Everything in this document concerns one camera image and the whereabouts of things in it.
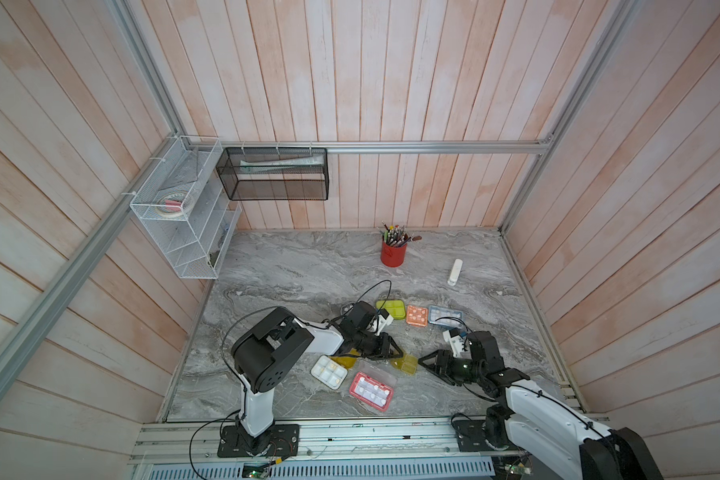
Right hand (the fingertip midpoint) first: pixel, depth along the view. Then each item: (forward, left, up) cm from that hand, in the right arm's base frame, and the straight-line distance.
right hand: (423, 362), depth 84 cm
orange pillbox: (+15, 0, -1) cm, 15 cm away
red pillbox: (-8, +15, -2) cm, 17 cm away
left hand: (+1, +7, 0) cm, 7 cm away
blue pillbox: (+17, -6, -1) cm, 18 cm away
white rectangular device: (+37, -17, 0) cm, 40 cm away
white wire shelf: (+20, +62, +29) cm, 71 cm away
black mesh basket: (+59, +50, +23) cm, 81 cm away
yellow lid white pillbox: (-3, +26, 0) cm, 26 cm away
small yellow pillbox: (0, +5, -1) cm, 5 cm away
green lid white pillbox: (+19, +8, -2) cm, 20 cm away
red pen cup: (+36, +7, +5) cm, 37 cm away
